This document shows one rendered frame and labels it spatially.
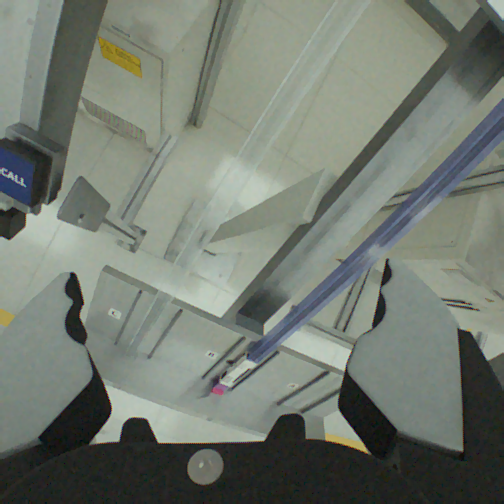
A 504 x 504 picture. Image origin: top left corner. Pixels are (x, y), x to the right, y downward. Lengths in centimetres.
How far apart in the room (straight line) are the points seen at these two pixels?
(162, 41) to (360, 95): 117
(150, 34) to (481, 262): 86
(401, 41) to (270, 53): 85
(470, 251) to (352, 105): 95
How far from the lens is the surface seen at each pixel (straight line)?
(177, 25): 58
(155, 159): 79
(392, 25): 202
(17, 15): 32
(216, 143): 116
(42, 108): 30
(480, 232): 86
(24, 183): 30
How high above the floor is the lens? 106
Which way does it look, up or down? 72 degrees down
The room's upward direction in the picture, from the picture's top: 89 degrees clockwise
